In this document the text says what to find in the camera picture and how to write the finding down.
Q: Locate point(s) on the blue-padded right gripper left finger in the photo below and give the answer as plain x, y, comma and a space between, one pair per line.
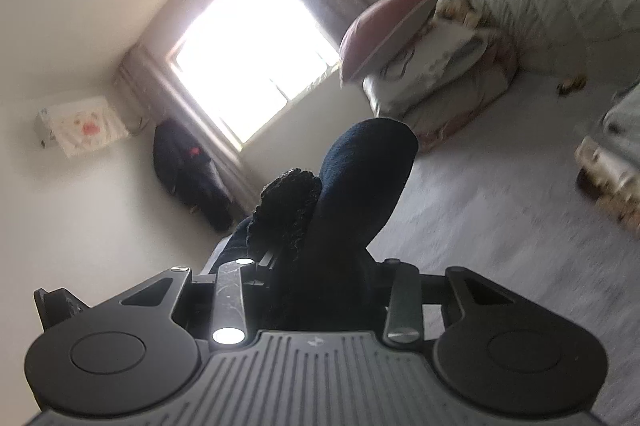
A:
241, 301

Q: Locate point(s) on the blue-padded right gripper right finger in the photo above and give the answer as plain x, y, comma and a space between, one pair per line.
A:
397, 295

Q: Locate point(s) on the dark blue jeans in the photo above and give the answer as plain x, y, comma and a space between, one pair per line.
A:
319, 228

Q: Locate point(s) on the stack of folded clothes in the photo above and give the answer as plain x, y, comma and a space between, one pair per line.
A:
608, 160

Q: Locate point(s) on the window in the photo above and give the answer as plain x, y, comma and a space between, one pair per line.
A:
245, 61

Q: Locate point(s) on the small brown object on bed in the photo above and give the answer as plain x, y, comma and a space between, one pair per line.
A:
568, 86

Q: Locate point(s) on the pink grey pillow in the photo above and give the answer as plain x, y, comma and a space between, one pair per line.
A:
379, 33

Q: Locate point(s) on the dark jacket hanging on wall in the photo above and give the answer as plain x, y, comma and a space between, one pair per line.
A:
188, 173

